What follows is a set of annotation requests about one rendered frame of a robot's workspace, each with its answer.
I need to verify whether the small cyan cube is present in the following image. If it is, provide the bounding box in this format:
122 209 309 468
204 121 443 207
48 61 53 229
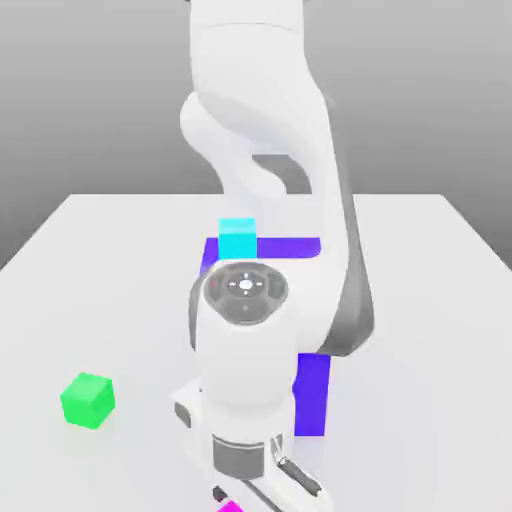
217 217 258 262

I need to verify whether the small green cube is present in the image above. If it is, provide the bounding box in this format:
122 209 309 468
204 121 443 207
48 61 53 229
59 371 117 432

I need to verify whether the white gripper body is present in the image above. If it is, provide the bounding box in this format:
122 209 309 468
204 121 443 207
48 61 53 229
211 471 336 512

